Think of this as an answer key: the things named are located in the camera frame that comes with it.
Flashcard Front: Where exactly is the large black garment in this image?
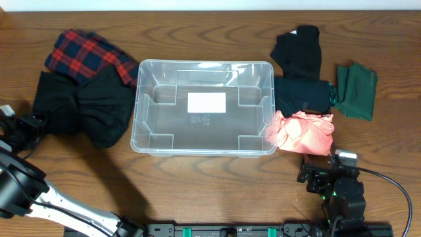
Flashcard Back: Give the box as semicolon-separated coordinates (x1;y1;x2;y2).
32;66;136;148

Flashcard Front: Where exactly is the red navy plaid shirt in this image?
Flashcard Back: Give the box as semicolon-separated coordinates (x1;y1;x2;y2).
45;29;139;86

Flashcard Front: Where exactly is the dark green garment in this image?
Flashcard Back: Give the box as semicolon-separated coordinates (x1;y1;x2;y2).
332;63;378;121

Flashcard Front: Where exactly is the clear plastic storage container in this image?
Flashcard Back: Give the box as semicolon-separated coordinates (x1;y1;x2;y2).
130;59;277;158

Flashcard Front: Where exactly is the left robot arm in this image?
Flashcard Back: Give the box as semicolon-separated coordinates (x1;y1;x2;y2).
1;113;147;237

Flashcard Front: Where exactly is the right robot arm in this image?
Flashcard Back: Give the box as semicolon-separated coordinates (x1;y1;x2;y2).
297;154;366;232

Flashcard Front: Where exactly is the pink folded garment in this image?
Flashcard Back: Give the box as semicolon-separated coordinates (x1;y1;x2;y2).
265;111;335;155

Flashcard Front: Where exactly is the dark navy folded garment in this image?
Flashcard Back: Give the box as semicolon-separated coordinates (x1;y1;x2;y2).
274;77;332;118

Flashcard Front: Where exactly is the black garment with tag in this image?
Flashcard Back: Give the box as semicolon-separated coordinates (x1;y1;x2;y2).
270;25;322;82

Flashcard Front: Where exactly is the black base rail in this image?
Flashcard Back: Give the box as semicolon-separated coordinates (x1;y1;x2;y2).
64;220;394;237

